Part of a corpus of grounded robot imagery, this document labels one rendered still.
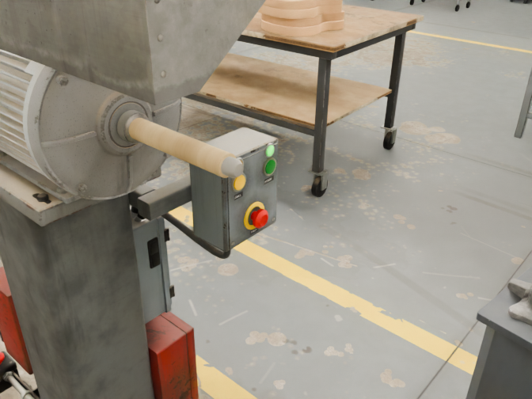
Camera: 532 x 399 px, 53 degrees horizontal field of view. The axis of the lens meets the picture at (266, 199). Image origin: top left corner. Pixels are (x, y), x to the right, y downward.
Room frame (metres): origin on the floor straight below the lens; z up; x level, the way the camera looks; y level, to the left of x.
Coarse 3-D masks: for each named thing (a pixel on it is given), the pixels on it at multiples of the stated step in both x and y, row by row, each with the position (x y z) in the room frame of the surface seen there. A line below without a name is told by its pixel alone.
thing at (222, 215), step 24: (216, 144) 0.97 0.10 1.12; (240, 144) 0.97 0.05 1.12; (264, 144) 0.97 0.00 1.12; (192, 168) 0.94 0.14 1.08; (264, 168) 0.96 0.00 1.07; (192, 192) 0.94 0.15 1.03; (216, 192) 0.89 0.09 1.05; (240, 192) 0.91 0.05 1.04; (264, 192) 0.96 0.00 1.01; (168, 216) 0.98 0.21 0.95; (192, 216) 0.94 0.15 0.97; (216, 216) 0.90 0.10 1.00; (240, 216) 0.91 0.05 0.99; (216, 240) 0.90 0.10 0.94; (240, 240) 0.91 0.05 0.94
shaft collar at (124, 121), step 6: (126, 114) 0.72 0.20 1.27; (132, 114) 0.72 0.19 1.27; (138, 114) 0.72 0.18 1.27; (144, 114) 0.74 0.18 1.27; (120, 120) 0.72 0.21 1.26; (126, 120) 0.71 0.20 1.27; (132, 120) 0.72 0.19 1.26; (120, 126) 0.71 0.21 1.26; (126, 126) 0.71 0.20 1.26; (120, 132) 0.71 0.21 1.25; (126, 132) 0.71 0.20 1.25; (126, 138) 0.71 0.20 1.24
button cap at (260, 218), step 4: (256, 212) 0.92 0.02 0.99; (260, 212) 0.92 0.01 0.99; (264, 212) 0.93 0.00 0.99; (252, 216) 0.93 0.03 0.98; (256, 216) 0.91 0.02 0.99; (260, 216) 0.92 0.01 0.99; (264, 216) 0.92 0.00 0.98; (256, 220) 0.91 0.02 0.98; (260, 220) 0.91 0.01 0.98; (264, 220) 0.92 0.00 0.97; (256, 224) 0.91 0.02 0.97; (260, 224) 0.91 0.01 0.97; (264, 224) 0.92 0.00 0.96
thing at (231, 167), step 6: (222, 162) 0.60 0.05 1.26; (228, 162) 0.59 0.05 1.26; (234, 162) 0.59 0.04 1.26; (240, 162) 0.60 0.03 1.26; (222, 168) 0.59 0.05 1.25; (228, 168) 0.59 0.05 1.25; (234, 168) 0.59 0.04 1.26; (240, 168) 0.59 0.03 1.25; (228, 174) 0.59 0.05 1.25; (234, 174) 0.59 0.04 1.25; (240, 174) 0.59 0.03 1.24
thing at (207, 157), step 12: (144, 120) 0.71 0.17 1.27; (132, 132) 0.70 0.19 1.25; (144, 132) 0.69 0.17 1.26; (156, 132) 0.68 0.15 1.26; (168, 132) 0.67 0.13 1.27; (156, 144) 0.67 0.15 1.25; (168, 144) 0.66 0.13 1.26; (180, 144) 0.64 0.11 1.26; (192, 144) 0.64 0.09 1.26; (204, 144) 0.63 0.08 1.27; (180, 156) 0.64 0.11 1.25; (192, 156) 0.62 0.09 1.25; (204, 156) 0.61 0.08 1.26; (216, 156) 0.60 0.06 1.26; (228, 156) 0.61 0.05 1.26; (204, 168) 0.61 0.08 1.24; (216, 168) 0.60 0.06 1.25
